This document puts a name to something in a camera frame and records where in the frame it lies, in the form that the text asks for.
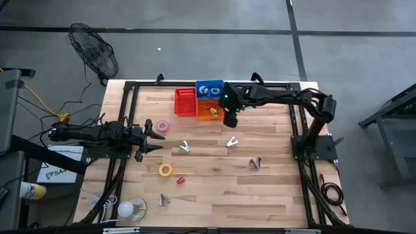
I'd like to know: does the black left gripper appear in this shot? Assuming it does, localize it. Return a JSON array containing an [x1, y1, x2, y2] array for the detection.
[[128, 118, 166, 163]]

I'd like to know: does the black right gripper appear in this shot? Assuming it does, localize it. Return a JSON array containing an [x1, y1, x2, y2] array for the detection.
[[222, 83, 245, 129]]

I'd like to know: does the pink tape roll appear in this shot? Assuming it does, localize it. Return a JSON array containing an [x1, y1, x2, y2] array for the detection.
[[155, 119, 170, 133]]

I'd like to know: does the yellow tape roll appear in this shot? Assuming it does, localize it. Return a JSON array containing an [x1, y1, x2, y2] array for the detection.
[[158, 162, 174, 178]]

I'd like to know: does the orange plastic basket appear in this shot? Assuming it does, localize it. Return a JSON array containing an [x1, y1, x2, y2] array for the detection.
[[196, 98, 226, 121]]

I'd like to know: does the blue plastic basket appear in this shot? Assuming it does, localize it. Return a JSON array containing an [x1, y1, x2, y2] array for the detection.
[[195, 79, 225, 99]]

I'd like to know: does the red plastic basket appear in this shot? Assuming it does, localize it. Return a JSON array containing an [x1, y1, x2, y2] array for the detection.
[[174, 87, 198, 117]]

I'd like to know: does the clear glass bowl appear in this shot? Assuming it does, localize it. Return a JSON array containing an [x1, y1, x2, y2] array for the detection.
[[125, 197, 148, 222]]

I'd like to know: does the white light bulb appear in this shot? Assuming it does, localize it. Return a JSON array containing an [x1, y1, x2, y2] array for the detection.
[[117, 201, 135, 218]]

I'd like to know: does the silver aluminium bar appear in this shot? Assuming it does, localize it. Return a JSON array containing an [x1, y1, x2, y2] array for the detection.
[[284, 228, 322, 234], [102, 227, 140, 234]]

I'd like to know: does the black diagonal beam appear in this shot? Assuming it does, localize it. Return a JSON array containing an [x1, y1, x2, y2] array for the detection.
[[11, 135, 89, 176]]

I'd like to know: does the white printed box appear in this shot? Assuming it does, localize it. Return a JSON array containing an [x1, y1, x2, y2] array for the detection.
[[36, 144, 85, 184]]

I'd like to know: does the black floor fan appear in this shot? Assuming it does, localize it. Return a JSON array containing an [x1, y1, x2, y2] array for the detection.
[[67, 22, 120, 86]]

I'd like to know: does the black lever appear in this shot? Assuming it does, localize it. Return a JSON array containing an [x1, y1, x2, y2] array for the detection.
[[327, 136, 345, 151]]

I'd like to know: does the yellow white spray bottle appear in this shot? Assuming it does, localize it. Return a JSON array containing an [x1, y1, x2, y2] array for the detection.
[[19, 181, 47, 201]]

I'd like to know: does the grey cabinet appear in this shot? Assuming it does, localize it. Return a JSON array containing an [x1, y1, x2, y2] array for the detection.
[[0, 68, 22, 155], [0, 151, 26, 230]]

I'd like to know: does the grey metal cart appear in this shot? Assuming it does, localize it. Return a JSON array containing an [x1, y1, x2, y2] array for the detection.
[[357, 83, 416, 190]]

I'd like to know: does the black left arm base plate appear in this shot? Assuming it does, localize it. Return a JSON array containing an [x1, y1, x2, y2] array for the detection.
[[83, 142, 133, 160]]

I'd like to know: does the black aluminium rig frame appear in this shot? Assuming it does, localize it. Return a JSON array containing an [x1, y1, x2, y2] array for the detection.
[[76, 79, 350, 228]]

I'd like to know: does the white cable bundle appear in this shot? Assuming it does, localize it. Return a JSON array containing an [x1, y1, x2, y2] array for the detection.
[[79, 189, 118, 224]]

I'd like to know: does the yellow extension cable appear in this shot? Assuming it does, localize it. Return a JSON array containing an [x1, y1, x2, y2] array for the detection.
[[0, 66, 71, 124]]

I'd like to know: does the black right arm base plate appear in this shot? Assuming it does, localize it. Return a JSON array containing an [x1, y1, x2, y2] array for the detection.
[[291, 135, 339, 161]]

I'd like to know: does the coiled black cable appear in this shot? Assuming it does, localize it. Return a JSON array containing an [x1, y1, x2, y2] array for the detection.
[[319, 173, 348, 217]]

